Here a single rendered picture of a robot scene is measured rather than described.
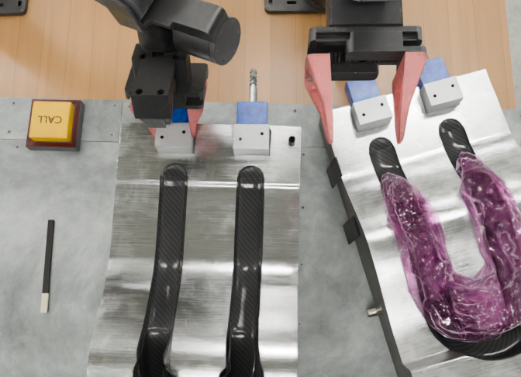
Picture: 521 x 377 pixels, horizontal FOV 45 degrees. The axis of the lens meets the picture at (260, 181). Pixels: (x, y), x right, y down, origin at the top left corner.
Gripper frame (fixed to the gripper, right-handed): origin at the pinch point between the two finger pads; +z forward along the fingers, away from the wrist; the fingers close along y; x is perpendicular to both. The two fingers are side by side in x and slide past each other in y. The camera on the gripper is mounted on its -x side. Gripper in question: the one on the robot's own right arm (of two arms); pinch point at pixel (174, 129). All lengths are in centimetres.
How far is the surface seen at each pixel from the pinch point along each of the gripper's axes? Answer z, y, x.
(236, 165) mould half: 3.8, 8.8, -3.0
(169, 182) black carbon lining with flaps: 5.5, -0.7, -4.9
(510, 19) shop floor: 44, 83, 106
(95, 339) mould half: 12.5, -7.8, -26.1
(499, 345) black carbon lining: 18, 45, -22
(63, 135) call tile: 5.4, -18.2, 4.7
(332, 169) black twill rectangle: 8.1, 22.7, 1.0
